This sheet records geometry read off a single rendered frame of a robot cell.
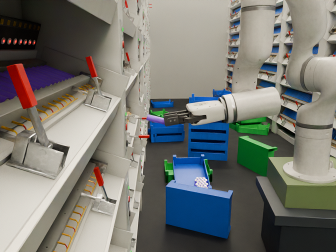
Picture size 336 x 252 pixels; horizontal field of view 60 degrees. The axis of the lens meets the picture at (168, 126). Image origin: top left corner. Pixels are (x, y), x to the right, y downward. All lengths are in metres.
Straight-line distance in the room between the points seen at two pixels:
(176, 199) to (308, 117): 0.68
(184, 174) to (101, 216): 1.31
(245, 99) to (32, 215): 0.71
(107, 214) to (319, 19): 0.82
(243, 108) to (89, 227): 0.52
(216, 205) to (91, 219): 0.86
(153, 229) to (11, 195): 1.25
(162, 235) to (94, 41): 0.98
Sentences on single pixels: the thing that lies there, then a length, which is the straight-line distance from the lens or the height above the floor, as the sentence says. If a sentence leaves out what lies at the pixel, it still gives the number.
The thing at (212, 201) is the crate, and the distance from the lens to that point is 1.35.
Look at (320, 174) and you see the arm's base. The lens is 1.18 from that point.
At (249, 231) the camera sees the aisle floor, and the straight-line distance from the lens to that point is 1.49.
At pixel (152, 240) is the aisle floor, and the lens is 1.39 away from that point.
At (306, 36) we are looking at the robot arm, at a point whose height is 0.86.
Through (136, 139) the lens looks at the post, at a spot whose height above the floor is 0.39.
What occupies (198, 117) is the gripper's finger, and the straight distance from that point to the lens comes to 0.81.
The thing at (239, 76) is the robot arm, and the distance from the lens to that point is 0.94.
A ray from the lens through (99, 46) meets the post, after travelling 0.68.
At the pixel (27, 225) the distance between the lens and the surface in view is 0.21.
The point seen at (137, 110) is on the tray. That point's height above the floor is 0.54.
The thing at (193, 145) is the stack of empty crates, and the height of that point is 0.11.
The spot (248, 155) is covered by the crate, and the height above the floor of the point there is 0.10.
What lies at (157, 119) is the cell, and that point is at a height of 0.62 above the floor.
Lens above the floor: 0.82
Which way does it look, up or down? 15 degrees down
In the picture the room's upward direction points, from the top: straight up
